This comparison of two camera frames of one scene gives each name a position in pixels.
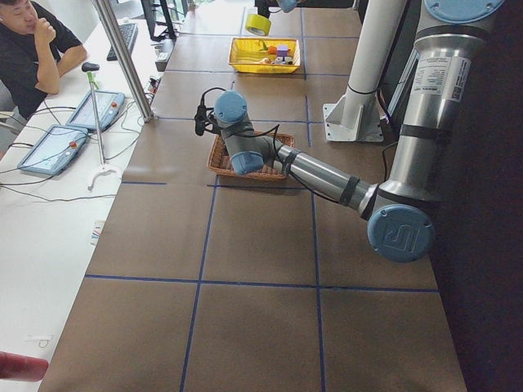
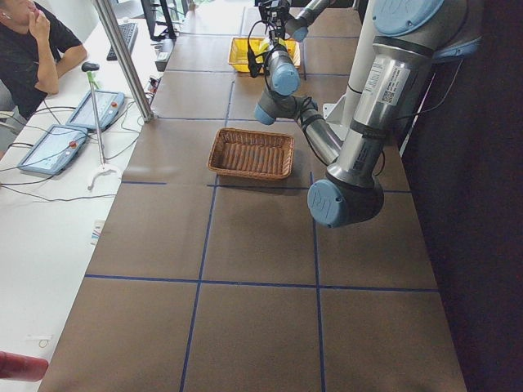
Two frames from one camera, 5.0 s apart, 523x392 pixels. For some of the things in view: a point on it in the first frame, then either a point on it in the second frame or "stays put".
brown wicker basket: x=219 y=159 stays put
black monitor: x=159 y=30 stays put
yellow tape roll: x=257 y=24 -> x=258 y=46
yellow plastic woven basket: x=243 y=52 stays put
